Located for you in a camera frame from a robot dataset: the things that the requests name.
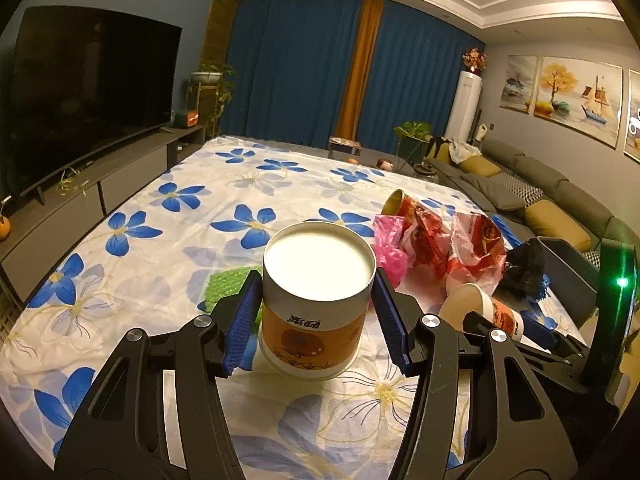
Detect yellow string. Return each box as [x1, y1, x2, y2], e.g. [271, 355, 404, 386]
[55, 167, 89, 197]

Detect grey sofa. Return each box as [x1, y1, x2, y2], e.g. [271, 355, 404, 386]
[425, 137, 640, 321]

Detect white cloth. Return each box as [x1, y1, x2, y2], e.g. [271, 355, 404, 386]
[450, 140, 482, 164]

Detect printed cardboard box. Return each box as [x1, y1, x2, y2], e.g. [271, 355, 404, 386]
[327, 136, 364, 157]

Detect red printed paper cup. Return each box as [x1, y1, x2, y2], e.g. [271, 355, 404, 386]
[381, 188, 436, 241]

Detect small landscape painting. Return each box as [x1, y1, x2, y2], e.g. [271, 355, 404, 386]
[499, 54, 539, 114]

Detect large yellow cushion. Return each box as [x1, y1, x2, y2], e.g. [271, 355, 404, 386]
[522, 200, 594, 252]

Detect white standing air conditioner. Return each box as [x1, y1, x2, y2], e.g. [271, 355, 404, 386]
[445, 71, 484, 144]

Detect red white plastic bag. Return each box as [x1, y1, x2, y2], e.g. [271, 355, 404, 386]
[407, 207, 508, 293]

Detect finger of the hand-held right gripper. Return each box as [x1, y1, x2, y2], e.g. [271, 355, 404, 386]
[462, 311, 581, 383]
[521, 316, 591, 361]

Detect orange curtain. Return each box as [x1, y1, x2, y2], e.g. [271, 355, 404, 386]
[337, 0, 384, 144]

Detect orange white paper cup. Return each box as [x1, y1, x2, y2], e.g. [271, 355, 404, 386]
[439, 282, 524, 347]
[257, 218, 377, 382]

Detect orange flower arrangement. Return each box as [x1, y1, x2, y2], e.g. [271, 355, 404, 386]
[461, 47, 487, 75]

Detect green foam net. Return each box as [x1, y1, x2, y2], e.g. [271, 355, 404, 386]
[197, 267, 266, 331]

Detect small yellow cushion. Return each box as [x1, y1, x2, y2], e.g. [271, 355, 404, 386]
[457, 156, 502, 177]

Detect black white patterned cushion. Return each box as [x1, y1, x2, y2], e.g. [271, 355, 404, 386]
[492, 172, 544, 202]

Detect gold plant stand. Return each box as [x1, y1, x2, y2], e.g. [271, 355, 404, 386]
[192, 82, 223, 127]

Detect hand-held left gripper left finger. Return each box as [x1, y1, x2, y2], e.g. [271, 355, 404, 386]
[52, 269, 263, 480]

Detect floral tablecloth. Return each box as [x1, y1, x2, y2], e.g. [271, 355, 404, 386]
[0, 135, 591, 480]

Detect tree and sailboat painting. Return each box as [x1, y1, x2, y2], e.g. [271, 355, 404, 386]
[532, 56, 624, 149]

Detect grey television cabinet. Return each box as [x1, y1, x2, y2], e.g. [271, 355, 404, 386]
[0, 122, 208, 306]

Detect grey plastic bin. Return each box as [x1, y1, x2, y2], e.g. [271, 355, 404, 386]
[540, 236, 616, 331]

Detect trailing potted plant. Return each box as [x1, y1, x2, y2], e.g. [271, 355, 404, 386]
[188, 61, 239, 126]

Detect grey cushion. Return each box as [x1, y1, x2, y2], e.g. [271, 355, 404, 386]
[470, 177, 526, 212]

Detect green leafy potted plant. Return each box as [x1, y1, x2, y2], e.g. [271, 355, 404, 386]
[394, 121, 434, 167]

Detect black television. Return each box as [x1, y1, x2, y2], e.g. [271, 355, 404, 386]
[0, 6, 183, 202]

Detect blue curtain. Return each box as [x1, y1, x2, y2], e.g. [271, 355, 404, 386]
[220, 0, 363, 142]
[362, 0, 487, 154]

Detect pink plastic bag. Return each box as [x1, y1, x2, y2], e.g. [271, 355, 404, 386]
[372, 213, 412, 288]

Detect orange gourd ornament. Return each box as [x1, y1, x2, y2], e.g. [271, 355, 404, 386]
[0, 195, 14, 242]

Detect white floral painting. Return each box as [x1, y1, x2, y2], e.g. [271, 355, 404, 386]
[623, 69, 640, 162]

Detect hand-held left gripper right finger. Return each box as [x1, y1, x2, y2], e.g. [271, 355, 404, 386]
[372, 267, 583, 480]

